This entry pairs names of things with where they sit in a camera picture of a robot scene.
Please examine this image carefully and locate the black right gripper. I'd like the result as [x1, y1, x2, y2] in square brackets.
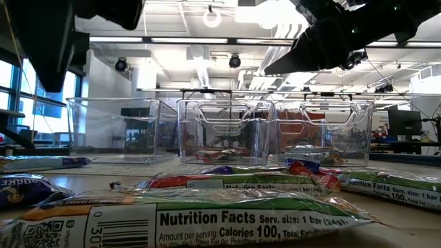
[263, 0, 441, 76]

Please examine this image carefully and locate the silver-wrapped granola bar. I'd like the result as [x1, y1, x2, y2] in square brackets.
[284, 144, 347, 167]

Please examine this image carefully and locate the purple-end granola bar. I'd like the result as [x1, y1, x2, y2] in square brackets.
[0, 155, 92, 174]
[201, 157, 323, 176]
[0, 173, 76, 210]

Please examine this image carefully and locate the red-end granola bar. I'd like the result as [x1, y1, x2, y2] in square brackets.
[194, 147, 249, 163]
[287, 161, 342, 193]

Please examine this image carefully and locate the green snack bar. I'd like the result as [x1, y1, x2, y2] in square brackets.
[136, 171, 334, 198]
[338, 167, 441, 211]

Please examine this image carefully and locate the orange-end granola bar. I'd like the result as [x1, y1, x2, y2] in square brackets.
[0, 187, 377, 248]

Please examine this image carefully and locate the clear plastic bin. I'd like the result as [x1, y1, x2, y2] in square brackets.
[271, 99, 376, 168]
[176, 99, 275, 166]
[65, 97, 180, 165]

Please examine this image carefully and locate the overhead LED light bar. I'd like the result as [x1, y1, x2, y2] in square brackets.
[88, 35, 441, 49]

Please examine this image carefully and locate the black computer monitor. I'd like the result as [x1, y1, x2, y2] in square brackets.
[387, 109, 423, 137]

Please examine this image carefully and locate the white ring lamp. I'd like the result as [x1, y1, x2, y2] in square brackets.
[202, 5, 223, 29]

